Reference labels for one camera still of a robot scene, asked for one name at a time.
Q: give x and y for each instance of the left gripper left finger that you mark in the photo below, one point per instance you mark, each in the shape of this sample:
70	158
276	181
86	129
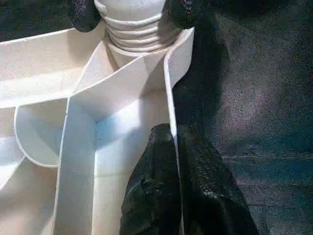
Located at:
156	183

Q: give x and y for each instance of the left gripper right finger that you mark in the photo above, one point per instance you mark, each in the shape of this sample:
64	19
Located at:
207	191

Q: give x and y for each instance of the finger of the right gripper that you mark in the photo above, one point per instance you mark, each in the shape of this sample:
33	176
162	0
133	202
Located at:
178	14
84	14

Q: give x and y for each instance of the white plastic table leg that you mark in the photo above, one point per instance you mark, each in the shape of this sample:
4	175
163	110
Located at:
132	27

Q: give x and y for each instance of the white plastic table top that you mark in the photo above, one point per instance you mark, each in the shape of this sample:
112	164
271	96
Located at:
49	73

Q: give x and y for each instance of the black table mat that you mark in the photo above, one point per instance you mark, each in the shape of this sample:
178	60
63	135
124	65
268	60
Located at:
256	98

